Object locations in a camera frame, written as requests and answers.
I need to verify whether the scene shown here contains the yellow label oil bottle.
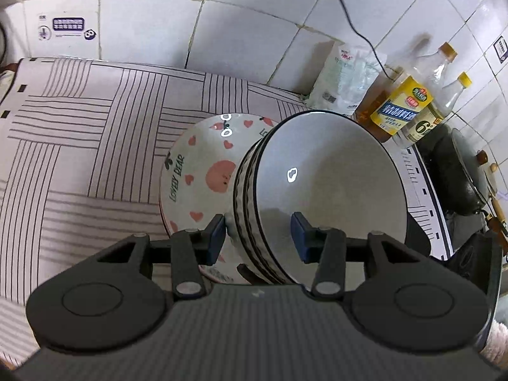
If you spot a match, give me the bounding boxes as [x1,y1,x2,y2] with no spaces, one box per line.
[370,42,458,144]

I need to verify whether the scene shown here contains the white wall sticker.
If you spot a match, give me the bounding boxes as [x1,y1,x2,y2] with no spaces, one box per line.
[37,13,98,43]

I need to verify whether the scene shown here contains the striped white tablecloth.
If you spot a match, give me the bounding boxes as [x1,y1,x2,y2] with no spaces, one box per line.
[0,57,454,368]

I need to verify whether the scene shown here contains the small dark wall sticker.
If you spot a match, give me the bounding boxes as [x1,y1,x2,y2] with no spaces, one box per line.
[493,36,508,64]

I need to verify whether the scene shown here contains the white rabbit carrot plate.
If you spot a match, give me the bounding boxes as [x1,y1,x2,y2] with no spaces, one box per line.
[158,113,280,285]

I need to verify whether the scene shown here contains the white plastic bag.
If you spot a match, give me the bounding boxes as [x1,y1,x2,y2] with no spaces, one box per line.
[308,41,388,117]

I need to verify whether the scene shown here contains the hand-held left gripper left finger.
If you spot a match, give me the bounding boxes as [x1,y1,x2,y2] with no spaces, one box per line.
[95,214,227,299]

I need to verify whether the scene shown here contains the clear vinegar bottle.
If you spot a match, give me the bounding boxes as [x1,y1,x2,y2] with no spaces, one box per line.
[392,71,474,150]

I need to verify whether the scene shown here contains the dark wok with lid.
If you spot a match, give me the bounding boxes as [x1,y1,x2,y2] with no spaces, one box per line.
[416,126,501,217]

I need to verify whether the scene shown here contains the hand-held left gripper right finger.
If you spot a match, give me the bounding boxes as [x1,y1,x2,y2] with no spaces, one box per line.
[291,211,432,301]

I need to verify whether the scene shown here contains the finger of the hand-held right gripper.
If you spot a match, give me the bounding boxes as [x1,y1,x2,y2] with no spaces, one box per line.
[404,211,432,260]

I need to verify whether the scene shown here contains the black cable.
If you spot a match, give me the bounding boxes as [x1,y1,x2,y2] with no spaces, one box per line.
[319,0,402,78]

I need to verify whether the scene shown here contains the brown liquid bottle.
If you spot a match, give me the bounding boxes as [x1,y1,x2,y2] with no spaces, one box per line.
[354,35,432,128]

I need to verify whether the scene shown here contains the wooden wok handle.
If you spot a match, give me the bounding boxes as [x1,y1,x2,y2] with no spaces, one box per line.
[483,196,508,249]

